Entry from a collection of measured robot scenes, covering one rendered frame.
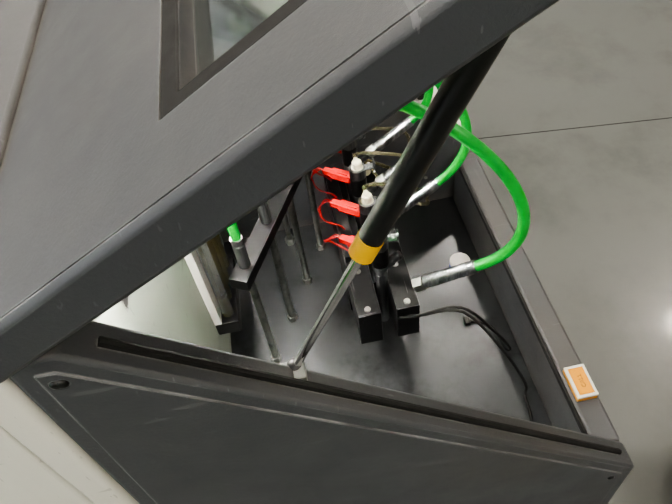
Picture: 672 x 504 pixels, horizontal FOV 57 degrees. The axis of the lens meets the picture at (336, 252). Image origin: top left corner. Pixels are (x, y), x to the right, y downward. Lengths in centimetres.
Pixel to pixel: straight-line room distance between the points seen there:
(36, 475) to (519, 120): 257
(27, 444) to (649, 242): 223
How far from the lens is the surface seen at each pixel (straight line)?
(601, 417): 96
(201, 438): 56
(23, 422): 53
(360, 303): 98
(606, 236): 247
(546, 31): 353
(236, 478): 65
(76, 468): 60
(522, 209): 71
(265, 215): 94
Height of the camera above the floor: 178
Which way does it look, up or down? 50 degrees down
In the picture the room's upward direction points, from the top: 9 degrees counter-clockwise
